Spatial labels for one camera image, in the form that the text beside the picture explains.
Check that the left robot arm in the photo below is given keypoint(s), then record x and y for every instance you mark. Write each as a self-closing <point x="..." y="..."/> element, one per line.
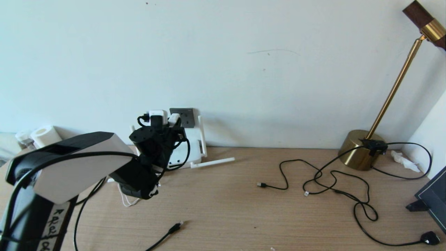
<point x="76" y="174"/>

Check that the white power adapter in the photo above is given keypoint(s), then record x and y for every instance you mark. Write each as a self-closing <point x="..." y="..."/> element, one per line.
<point x="174" y="119"/>

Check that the white router with antennas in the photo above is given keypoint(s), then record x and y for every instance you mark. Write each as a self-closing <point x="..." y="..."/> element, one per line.
<point x="193" y="148"/>

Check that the brass desk lamp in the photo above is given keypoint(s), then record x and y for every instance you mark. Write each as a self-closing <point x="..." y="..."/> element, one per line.
<point x="355" y="153"/>

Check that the black clip stand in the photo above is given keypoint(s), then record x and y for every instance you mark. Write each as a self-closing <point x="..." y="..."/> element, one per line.
<point x="416" y="206"/>

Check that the black clip on lamp base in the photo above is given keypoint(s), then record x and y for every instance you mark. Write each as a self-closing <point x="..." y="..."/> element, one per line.
<point x="374" y="144"/>

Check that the small clear jar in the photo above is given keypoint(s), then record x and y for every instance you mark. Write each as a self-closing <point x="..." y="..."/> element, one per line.
<point x="23" y="137"/>

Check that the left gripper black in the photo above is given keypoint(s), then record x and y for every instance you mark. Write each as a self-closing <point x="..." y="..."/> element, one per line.
<point x="169" y="146"/>

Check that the grey wall socket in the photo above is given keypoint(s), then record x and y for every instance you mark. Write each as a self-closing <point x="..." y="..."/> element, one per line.
<point x="187" y="118"/>

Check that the white toilet paper roll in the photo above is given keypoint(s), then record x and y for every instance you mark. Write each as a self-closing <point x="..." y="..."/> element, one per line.
<point x="47" y="137"/>

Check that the crumpled white tissue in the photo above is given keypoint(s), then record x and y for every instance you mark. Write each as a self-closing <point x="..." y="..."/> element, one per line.
<point x="404" y="161"/>

